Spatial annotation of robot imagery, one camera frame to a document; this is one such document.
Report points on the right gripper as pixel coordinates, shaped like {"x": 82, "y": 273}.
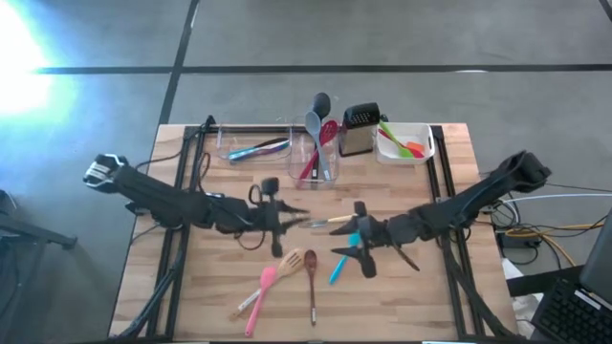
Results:
{"x": 370, "y": 234}

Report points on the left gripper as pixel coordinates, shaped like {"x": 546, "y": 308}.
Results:
{"x": 273, "y": 220}

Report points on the cyan silicone spatula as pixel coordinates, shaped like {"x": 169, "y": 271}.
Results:
{"x": 339, "y": 270}

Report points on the tall clear plastic bin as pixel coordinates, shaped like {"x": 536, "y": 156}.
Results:
{"x": 296, "y": 177}

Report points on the light wooden slotted spatula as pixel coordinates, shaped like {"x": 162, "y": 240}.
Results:
{"x": 290, "y": 262}

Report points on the pink silicone spatula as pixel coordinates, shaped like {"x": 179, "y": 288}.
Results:
{"x": 267, "y": 277}

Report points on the red slotted spoon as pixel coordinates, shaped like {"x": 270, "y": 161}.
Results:
{"x": 329, "y": 130}

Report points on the grey-blue silicone spoon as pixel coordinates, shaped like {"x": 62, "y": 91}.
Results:
{"x": 313, "y": 124}

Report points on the green silicone spatula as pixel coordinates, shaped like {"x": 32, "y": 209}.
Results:
{"x": 404, "y": 152}

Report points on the red silicone spatula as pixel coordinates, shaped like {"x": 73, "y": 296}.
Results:
{"x": 385, "y": 134}

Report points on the orange silicone spatula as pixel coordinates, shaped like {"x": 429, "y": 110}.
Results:
{"x": 415, "y": 146}

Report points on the black plastic spoon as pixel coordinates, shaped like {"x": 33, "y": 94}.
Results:
{"x": 321, "y": 102}

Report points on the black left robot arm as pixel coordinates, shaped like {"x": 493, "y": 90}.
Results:
{"x": 158, "y": 200}

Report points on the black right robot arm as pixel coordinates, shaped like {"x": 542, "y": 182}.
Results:
{"x": 478, "y": 196}

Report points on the copper metal spoon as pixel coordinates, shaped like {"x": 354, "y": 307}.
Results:
{"x": 311, "y": 260}

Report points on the dark brown knife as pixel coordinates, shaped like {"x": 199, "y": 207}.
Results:
{"x": 408, "y": 260}

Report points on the wide clear plastic bin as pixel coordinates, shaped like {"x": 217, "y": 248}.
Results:
{"x": 248, "y": 135}

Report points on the white plastic bin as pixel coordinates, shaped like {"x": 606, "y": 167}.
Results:
{"x": 389, "y": 156}

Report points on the steel box grater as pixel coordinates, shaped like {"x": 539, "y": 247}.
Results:
{"x": 356, "y": 138}

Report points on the white crumpled sheet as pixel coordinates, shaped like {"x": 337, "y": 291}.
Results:
{"x": 526, "y": 306}

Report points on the black desk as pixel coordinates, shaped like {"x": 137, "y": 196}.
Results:
{"x": 540, "y": 282}

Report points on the black keyboard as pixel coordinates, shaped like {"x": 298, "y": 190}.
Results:
{"x": 569, "y": 315}

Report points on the computer monitor blue screen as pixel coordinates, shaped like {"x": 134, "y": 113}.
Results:
{"x": 600, "y": 267}

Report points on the black tripod stand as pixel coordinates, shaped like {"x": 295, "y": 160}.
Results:
{"x": 28, "y": 229}

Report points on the black aluminium rig frame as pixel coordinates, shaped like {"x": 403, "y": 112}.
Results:
{"x": 437, "y": 167}

